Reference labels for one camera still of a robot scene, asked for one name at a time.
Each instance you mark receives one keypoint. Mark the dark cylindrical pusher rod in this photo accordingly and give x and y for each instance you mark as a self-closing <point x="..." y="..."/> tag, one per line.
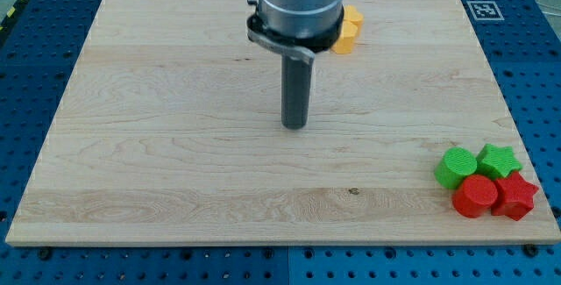
<point x="296" y="78"/>

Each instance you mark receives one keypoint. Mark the yellow pentagon block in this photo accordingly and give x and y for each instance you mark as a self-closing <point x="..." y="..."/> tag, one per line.
<point x="346" y="41"/>

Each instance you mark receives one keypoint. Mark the wooden board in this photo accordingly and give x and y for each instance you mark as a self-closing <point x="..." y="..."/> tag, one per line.
<point x="169" y="134"/>

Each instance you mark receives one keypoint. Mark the yellow hexagon block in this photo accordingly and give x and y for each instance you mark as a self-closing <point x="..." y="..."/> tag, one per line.
<point x="353" y="16"/>

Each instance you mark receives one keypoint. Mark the green cylinder block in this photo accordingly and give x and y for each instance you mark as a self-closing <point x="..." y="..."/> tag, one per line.
<point x="456" y="164"/>

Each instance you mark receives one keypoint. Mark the red cylinder block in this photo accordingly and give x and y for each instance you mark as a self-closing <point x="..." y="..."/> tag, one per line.
<point x="474" y="196"/>

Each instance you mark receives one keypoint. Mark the green star block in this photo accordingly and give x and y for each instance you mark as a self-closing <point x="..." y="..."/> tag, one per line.
<point x="496" y="162"/>

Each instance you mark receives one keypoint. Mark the white fiducial marker tag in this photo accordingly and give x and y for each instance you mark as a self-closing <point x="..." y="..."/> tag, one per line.
<point x="483" y="10"/>

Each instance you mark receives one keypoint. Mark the red star block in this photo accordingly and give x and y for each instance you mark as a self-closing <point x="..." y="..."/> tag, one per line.
<point x="515" y="197"/>

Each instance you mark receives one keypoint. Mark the yellow black hazard tape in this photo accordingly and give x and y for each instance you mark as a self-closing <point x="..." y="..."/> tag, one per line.
<point x="12" y="15"/>

